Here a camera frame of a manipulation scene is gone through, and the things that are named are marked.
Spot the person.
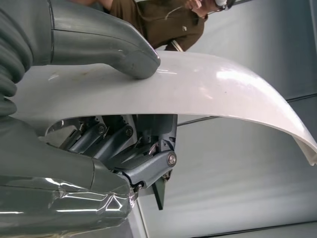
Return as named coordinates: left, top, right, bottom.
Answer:
left=70, top=0, right=236, bottom=52

